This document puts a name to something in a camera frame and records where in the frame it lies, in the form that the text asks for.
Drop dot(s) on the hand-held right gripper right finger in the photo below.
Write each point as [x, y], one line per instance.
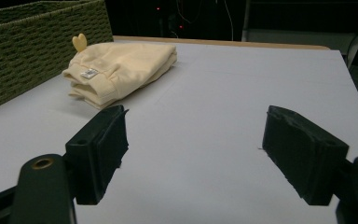
[304, 155]

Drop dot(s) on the green woven basket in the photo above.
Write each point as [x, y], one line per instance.
[28, 53]

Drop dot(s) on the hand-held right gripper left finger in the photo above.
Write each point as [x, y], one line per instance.
[98, 149]

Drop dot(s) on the grey metal stand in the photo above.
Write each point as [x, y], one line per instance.
[292, 37]

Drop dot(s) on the cream garment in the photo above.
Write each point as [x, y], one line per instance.
[118, 70]

